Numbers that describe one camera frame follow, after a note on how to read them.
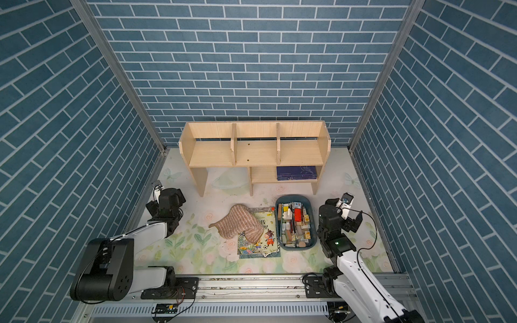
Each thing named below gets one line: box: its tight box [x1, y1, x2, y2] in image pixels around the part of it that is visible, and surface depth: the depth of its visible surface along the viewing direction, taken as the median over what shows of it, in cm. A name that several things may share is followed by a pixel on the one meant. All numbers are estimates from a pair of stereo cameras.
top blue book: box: [276, 165, 318, 182], surface depth 93 cm
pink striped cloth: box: [208, 204, 265, 243], surface depth 86 cm
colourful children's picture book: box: [236, 206, 281, 260], surface depth 86 cm
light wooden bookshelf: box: [178, 120, 332, 198], surface depth 86 cm
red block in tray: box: [294, 208, 303, 223], surface depth 93 cm
